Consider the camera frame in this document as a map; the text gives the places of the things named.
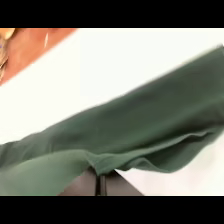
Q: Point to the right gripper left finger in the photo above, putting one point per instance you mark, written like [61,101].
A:
[83,186]

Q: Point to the green T-shirt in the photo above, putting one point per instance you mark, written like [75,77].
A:
[143,126]

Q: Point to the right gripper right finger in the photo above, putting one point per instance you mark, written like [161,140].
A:
[118,186]

